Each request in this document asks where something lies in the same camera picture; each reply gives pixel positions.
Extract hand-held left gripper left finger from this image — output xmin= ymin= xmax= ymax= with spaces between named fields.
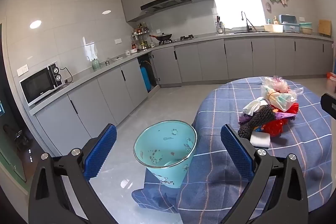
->
xmin=28 ymin=123 xmax=117 ymax=224

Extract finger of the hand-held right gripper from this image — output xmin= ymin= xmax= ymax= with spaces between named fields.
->
xmin=321 ymin=93 xmax=336 ymax=119

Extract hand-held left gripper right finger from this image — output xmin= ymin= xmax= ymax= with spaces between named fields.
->
xmin=220 ymin=124 xmax=308 ymax=224

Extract white sponge block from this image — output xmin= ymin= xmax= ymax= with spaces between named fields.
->
xmin=249 ymin=132 xmax=271 ymax=148

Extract black foam net sleeve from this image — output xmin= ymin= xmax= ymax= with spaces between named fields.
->
xmin=238 ymin=104 xmax=276 ymax=139

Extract pile of mixed trash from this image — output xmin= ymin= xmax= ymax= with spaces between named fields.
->
xmin=260 ymin=103 xmax=300 ymax=137

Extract white tissue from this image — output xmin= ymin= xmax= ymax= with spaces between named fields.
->
xmin=242 ymin=98 xmax=268 ymax=116

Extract patterned plastic bag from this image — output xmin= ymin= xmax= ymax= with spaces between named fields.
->
xmin=261 ymin=88 xmax=298 ymax=112

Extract clear pink plastic bag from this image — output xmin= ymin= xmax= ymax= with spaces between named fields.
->
xmin=263 ymin=76 xmax=305 ymax=96

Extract teal cartoon print waste bin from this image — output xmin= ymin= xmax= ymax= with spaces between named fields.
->
xmin=133 ymin=120 xmax=197 ymax=189

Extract orange white floor container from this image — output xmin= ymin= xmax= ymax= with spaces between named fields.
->
xmin=326 ymin=72 xmax=336 ymax=93

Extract grey kitchen base cabinets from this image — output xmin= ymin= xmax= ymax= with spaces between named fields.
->
xmin=28 ymin=32 xmax=335 ymax=159

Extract wooden cutting board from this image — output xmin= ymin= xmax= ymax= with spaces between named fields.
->
xmin=318 ymin=20 xmax=332 ymax=36

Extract teal bowl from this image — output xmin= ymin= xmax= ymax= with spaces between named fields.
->
xmin=299 ymin=22 xmax=313 ymax=35

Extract dark wooden stool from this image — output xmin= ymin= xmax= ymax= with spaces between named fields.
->
xmin=14 ymin=131 xmax=27 ymax=151

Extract green framed glass door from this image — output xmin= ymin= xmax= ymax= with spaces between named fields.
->
xmin=0 ymin=22 xmax=29 ymax=193

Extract blue tank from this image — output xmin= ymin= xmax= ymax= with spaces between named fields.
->
xmin=140 ymin=64 xmax=151 ymax=92

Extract light blue bread box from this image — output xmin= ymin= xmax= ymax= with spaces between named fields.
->
xmin=278 ymin=14 xmax=300 ymax=33

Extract black microwave oven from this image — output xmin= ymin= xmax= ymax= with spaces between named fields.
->
xmin=20 ymin=63 xmax=63 ymax=107

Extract white plastic basin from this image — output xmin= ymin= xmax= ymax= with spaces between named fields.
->
xmin=264 ymin=24 xmax=284 ymax=33

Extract black kitchen faucet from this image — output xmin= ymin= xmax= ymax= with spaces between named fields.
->
xmin=241 ymin=11 xmax=258 ymax=32

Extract metal spice rack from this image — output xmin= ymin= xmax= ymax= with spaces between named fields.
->
xmin=131 ymin=22 xmax=151 ymax=51

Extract utensil holder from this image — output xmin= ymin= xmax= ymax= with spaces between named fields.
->
xmin=216 ymin=15 xmax=224 ymax=34

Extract black gas stove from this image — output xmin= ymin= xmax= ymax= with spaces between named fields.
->
xmin=157 ymin=34 xmax=195 ymax=45

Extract black wok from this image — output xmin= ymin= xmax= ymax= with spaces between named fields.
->
xmin=149 ymin=33 xmax=173 ymax=43

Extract bright window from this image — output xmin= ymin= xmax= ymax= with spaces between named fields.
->
xmin=207 ymin=0 xmax=266 ymax=30

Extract black range hood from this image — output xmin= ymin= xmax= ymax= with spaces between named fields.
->
xmin=140 ymin=0 xmax=191 ymax=13

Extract black microwave power cable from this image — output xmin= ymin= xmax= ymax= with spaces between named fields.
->
xmin=59 ymin=67 xmax=74 ymax=83

